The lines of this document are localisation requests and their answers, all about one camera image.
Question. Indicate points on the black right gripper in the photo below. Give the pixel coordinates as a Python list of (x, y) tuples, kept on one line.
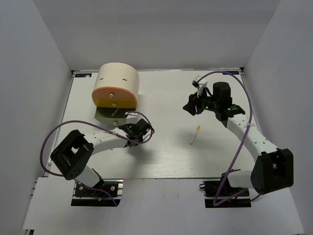
[(193, 102)]

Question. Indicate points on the grey-green organizer drawer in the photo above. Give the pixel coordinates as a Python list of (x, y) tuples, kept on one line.
[(104, 115)]

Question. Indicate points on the orange organizer drawer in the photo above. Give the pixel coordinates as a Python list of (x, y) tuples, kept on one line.
[(119, 93)]

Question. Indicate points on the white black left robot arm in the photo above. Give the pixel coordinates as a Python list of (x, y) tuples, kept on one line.
[(72, 154)]

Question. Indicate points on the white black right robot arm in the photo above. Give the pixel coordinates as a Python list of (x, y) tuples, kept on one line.
[(273, 169)]

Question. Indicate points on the white pen orange-yellow cap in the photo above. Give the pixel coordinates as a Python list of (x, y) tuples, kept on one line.
[(195, 134)]

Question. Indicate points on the blue logo sticker right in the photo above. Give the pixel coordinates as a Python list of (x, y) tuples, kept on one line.
[(233, 72)]

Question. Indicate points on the blue logo sticker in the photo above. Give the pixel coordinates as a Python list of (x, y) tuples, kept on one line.
[(233, 72), (82, 75)]

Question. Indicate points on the cream round drawer organizer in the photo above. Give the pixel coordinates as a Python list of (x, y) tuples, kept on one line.
[(118, 75)]

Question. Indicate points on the blue logo sticker left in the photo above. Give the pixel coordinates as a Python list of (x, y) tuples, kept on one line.
[(82, 75)]

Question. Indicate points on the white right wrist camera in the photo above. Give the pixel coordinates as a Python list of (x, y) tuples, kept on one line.
[(199, 83)]

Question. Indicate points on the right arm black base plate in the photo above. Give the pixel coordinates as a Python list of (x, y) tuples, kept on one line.
[(210, 188)]

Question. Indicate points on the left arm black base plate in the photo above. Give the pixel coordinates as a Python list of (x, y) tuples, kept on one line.
[(110, 194)]

